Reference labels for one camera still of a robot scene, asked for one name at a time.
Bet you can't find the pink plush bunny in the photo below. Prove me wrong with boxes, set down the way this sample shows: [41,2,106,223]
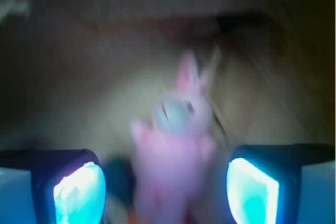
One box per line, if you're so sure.
[130,50,216,223]

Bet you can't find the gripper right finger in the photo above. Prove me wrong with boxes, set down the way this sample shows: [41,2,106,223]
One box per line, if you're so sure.
[227,143,335,223]

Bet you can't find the brown paper bag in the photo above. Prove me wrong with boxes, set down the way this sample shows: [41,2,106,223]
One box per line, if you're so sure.
[1,0,335,162]

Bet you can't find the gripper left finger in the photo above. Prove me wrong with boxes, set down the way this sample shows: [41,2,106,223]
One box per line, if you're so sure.
[1,149,107,223]

